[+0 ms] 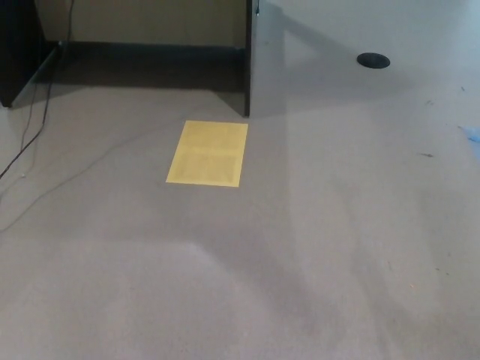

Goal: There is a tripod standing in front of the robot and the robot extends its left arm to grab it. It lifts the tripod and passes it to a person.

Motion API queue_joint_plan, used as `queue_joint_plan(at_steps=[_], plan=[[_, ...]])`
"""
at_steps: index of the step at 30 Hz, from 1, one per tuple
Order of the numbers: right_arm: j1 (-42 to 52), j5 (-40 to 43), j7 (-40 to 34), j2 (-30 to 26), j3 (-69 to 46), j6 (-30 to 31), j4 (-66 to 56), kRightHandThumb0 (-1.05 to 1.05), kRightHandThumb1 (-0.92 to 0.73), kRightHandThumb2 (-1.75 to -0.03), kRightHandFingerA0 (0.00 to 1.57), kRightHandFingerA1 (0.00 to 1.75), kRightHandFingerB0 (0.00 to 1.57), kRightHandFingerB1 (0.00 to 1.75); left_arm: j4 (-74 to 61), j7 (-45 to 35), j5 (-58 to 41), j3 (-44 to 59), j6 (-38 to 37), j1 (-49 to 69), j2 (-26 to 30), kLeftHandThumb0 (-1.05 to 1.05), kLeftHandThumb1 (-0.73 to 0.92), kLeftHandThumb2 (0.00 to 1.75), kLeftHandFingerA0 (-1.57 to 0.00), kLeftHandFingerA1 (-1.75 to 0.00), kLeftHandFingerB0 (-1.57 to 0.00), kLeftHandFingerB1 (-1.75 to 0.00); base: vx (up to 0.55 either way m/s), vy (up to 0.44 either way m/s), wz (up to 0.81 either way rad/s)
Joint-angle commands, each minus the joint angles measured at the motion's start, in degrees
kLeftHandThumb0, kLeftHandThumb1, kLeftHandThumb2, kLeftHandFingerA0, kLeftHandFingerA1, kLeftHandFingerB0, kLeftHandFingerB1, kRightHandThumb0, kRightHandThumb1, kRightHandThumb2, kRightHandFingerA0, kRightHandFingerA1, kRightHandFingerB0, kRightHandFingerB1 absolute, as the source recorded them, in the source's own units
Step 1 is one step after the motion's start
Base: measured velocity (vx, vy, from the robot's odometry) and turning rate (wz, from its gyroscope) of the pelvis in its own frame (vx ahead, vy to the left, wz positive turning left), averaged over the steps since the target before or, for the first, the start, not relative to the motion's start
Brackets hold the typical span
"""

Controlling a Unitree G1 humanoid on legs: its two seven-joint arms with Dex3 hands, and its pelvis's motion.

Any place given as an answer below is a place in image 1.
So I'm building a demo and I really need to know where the yellow paper sheet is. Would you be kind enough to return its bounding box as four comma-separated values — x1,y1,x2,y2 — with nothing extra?
165,120,249,188

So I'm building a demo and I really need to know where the dark wooden desk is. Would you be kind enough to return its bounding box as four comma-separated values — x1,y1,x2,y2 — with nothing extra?
0,0,287,118

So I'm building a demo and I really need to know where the thin dark cable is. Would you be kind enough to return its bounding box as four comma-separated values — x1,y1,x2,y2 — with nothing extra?
16,82,37,158

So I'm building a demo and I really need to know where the thick black floor cable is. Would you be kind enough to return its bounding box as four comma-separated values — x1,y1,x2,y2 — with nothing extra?
0,0,73,179

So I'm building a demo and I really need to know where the thin grey floor cable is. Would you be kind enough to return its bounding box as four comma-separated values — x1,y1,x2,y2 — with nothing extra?
0,121,185,233

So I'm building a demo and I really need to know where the black round floor disc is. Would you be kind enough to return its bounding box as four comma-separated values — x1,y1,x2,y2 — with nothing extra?
356,52,392,69

